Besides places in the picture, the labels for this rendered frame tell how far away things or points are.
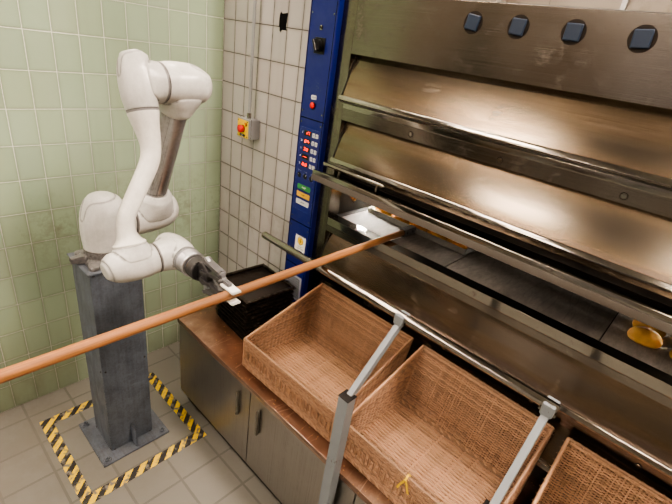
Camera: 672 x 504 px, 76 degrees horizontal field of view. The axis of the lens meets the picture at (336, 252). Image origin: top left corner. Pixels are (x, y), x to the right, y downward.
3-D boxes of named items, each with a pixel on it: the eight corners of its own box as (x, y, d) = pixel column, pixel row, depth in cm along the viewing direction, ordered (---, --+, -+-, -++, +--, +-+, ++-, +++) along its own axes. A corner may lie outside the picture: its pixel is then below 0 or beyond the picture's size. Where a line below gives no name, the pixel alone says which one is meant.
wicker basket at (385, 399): (408, 390, 192) (422, 341, 180) (531, 479, 159) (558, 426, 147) (333, 450, 159) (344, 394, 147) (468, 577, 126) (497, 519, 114)
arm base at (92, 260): (62, 256, 173) (60, 243, 171) (119, 244, 189) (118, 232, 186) (79, 275, 163) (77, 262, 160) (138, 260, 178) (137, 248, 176)
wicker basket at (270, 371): (315, 325, 226) (322, 280, 214) (403, 386, 194) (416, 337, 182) (239, 364, 192) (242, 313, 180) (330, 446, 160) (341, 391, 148)
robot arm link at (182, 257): (198, 267, 151) (207, 274, 148) (173, 274, 145) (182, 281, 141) (198, 243, 147) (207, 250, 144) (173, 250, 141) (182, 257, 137)
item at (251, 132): (247, 135, 231) (248, 116, 226) (259, 139, 225) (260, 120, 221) (236, 135, 226) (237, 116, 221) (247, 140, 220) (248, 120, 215)
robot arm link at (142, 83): (136, 106, 130) (176, 105, 140) (121, 42, 125) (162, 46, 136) (116, 113, 138) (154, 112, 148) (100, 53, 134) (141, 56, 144)
